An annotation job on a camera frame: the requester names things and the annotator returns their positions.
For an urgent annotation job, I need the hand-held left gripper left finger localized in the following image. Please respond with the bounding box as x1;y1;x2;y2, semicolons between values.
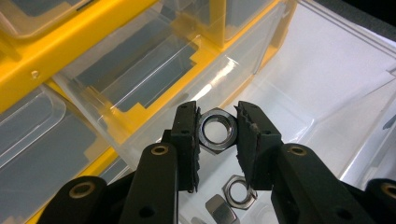
162;100;202;194

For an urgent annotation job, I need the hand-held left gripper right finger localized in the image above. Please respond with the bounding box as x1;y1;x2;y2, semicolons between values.
233;100;285;191

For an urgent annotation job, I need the thin steel hex nut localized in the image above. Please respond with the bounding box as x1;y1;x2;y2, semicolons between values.
221;174;259;210

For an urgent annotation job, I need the clear plastic drawer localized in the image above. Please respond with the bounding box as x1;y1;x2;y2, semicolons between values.
51;4;220;119
0;84;108;224
0;0;94;40
223;0;278;43
118;0;396;224

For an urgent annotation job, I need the yellow plastic drawer cabinet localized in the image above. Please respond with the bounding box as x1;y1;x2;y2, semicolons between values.
0;0;300;224

